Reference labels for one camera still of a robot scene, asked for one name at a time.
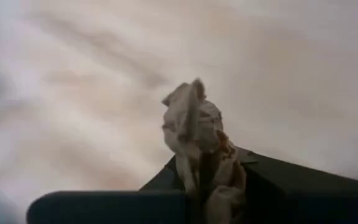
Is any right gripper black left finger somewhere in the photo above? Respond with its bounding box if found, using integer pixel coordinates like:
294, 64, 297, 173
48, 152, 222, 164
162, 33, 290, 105
26, 154, 193, 224

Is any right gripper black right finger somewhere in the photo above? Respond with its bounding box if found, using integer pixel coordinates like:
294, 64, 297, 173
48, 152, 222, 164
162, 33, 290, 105
237, 146, 358, 224

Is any brown paper ball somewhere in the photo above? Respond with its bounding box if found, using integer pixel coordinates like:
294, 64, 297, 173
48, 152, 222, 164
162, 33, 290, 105
161, 77, 248, 224

